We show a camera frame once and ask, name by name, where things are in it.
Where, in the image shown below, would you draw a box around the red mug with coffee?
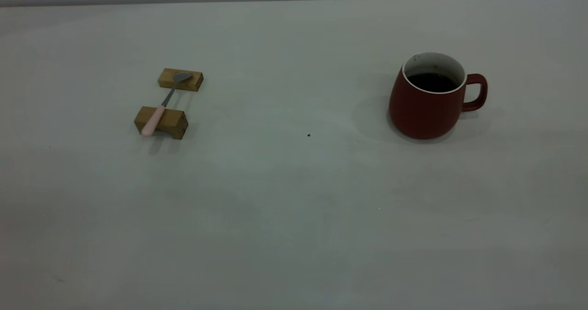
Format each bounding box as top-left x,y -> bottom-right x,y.
388,51 -> 488,140

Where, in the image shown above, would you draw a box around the notched wooden block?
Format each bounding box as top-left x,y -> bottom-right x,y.
134,106 -> 189,140

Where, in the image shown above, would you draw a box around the flat wooden block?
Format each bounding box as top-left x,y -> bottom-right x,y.
158,68 -> 204,92

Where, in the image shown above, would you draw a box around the pink handled metal spoon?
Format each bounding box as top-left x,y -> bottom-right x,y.
141,72 -> 193,138

